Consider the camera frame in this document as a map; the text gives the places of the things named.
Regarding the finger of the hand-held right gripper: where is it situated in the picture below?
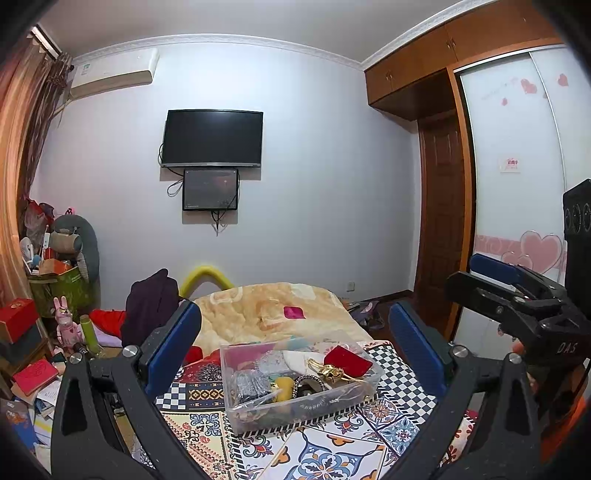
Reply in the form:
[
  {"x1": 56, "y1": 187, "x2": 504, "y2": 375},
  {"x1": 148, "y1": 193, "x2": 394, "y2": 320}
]
[
  {"x1": 470, "y1": 253, "x2": 566, "y2": 302},
  {"x1": 445, "y1": 271, "x2": 561, "y2": 325}
]

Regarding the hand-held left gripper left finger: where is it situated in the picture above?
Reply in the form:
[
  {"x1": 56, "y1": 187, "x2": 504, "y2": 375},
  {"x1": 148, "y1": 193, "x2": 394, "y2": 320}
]
[{"x1": 50, "y1": 299, "x2": 208, "y2": 480}]

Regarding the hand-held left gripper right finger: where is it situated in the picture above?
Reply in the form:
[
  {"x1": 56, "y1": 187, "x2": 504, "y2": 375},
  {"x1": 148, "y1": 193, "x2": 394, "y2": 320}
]
[{"x1": 388, "y1": 301, "x2": 543, "y2": 480}]

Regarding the red velvet pouch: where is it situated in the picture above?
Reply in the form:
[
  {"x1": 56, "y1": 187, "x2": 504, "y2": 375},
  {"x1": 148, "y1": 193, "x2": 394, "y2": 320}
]
[{"x1": 323, "y1": 346, "x2": 374, "y2": 377}]

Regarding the black sequin cloth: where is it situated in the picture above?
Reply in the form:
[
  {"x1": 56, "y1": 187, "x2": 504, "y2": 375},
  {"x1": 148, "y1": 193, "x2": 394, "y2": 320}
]
[{"x1": 231, "y1": 369, "x2": 273, "y2": 407}]

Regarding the gold chain accessory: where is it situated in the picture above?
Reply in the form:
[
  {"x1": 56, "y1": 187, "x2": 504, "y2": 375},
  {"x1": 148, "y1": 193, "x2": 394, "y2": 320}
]
[{"x1": 307, "y1": 357, "x2": 352, "y2": 384}]

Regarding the yellow round object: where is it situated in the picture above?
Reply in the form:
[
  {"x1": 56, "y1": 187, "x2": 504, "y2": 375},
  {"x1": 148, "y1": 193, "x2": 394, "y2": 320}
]
[{"x1": 272, "y1": 376, "x2": 296, "y2": 402}]

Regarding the white cloth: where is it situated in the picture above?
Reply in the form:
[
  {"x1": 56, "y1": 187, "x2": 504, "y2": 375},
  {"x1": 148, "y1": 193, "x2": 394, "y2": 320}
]
[{"x1": 281, "y1": 351, "x2": 324, "y2": 371}]

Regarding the clear plastic storage box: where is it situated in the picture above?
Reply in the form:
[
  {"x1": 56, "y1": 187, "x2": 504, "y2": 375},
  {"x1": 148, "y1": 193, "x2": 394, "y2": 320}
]
[{"x1": 219, "y1": 340, "x2": 385, "y2": 437}]

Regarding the red cushion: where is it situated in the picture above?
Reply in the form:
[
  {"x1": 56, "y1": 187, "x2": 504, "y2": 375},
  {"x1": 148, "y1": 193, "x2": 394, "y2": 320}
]
[{"x1": 185, "y1": 346, "x2": 222, "y2": 366}]

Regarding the dark purple clothing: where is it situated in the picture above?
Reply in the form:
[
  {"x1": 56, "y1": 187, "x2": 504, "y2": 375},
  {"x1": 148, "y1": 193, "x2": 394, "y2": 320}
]
[{"x1": 121, "y1": 268, "x2": 181, "y2": 347}]

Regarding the grey purple bag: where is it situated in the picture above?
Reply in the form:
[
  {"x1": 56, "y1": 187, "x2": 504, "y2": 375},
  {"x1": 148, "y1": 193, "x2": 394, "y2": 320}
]
[{"x1": 344, "y1": 300, "x2": 384, "y2": 330}]

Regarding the brown wooden door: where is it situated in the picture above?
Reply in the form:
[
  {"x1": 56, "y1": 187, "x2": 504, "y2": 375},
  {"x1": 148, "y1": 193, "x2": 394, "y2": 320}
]
[{"x1": 413, "y1": 113, "x2": 467, "y2": 333}]

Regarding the red garment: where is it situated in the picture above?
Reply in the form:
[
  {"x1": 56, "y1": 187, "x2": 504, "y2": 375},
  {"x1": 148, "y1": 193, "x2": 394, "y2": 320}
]
[{"x1": 90, "y1": 309, "x2": 127, "y2": 337}]

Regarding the yellow foam arch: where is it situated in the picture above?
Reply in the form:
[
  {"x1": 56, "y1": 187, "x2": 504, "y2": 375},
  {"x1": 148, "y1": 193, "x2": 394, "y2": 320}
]
[{"x1": 179, "y1": 265, "x2": 234, "y2": 298}]

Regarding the green bottle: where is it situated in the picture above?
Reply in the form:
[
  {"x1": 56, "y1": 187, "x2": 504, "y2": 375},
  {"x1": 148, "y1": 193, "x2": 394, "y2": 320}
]
[{"x1": 79, "y1": 315, "x2": 102, "y2": 356}]

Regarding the beige floral blanket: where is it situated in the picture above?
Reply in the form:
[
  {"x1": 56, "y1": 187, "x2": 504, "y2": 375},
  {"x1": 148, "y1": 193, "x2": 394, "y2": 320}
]
[{"x1": 191, "y1": 282, "x2": 365, "y2": 344}]

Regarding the pink bunny figure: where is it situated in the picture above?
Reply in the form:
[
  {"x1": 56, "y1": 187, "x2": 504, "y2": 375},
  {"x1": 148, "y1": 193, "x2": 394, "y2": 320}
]
[{"x1": 53, "y1": 296, "x2": 81, "y2": 344}]

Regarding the green shopping bag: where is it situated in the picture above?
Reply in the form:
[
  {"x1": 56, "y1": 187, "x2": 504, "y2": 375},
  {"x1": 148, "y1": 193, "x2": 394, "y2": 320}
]
[{"x1": 28, "y1": 265, "x2": 93, "y2": 317}]

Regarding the white sliding wardrobe door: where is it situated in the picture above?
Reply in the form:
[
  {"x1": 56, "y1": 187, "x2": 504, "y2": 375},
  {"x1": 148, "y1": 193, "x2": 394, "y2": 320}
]
[{"x1": 455, "y1": 46, "x2": 591, "y2": 352}]

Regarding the patterned bedsheet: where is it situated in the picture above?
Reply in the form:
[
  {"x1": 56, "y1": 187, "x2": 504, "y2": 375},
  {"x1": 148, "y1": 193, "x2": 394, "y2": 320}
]
[{"x1": 134, "y1": 339, "x2": 476, "y2": 480}]

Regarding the orange box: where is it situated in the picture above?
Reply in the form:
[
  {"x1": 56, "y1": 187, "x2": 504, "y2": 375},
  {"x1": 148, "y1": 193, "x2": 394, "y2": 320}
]
[{"x1": 39, "y1": 258, "x2": 75, "y2": 278}]

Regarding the flat red box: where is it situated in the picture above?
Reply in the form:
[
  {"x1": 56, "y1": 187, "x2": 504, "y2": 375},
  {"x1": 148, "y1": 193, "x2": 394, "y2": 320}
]
[{"x1": 11, "y1": 360, "x2": 58, "y2": 396}]

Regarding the grey plush toy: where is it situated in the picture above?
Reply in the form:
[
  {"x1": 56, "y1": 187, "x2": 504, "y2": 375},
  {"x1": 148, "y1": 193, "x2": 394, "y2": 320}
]
[{"x1": 50, "y1": 213, "x2": 100, "y2": 282}]

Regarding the pile of books and papers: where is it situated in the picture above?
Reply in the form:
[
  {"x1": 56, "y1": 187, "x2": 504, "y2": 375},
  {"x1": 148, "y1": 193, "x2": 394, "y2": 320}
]
[{"x1": 9, "y1": 383, "x2": 65, "y2": 457}]

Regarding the grey box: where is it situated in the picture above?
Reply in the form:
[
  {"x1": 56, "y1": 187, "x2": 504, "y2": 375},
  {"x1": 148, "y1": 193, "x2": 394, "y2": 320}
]
[{"x1": 0, "y1": 323, "x2": 43, "y2": 366}]

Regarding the red gift box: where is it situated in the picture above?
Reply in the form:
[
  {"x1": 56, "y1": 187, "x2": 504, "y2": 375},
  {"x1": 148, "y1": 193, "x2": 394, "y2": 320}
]
[{"x1": 0, "y1": 298, "x2": 40, "y2": 343}]

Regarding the small white fan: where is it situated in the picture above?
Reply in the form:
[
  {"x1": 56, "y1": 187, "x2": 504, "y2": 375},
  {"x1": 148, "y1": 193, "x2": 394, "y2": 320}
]
[{"x1": 19, "y1": 237, "x2": 38, "y2": 271}]

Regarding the red plastic bag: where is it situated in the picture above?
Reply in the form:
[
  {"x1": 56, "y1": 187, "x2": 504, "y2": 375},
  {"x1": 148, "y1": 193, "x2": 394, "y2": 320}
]
[{"x1": 23, "y1": 198, "x2": 56, "y2": 236}]

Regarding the wooden overhead cabinet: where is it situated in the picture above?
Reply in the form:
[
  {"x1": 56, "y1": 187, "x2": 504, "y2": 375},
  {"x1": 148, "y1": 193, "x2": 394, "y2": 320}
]
[{"x1": 364, "y1": 14, "x2": 566, "y2": 121}]

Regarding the orange striped curtain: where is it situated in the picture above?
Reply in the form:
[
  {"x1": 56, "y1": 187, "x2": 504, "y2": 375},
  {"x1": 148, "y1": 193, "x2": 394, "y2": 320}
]
[{"x1": 0, "y1": 28, "x2": 51, "y2": 301}]

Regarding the brown sheer curtain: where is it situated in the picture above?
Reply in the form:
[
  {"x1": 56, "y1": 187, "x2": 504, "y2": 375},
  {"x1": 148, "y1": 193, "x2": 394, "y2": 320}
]
[{"x1": 28, "y1": 51, "x2": 75, "y2": 195}]

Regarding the white air conditioner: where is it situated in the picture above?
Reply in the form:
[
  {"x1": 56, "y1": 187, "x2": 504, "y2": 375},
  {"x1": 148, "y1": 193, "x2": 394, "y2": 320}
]
[{"x1": 69, "y1": 46, "x2": 160, "y2": 100}]

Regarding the small black wall monitor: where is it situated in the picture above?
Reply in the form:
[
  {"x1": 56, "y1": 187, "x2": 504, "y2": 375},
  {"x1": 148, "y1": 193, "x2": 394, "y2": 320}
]
[{"x1": 182, "y1": 168, "x2": 239, "y2": 212}]

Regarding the black wall television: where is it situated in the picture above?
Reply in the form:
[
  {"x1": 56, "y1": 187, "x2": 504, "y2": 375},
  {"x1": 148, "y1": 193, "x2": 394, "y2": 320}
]
[{"x1": 160, "y1": 109, "x2": 264, "y2": 168}]

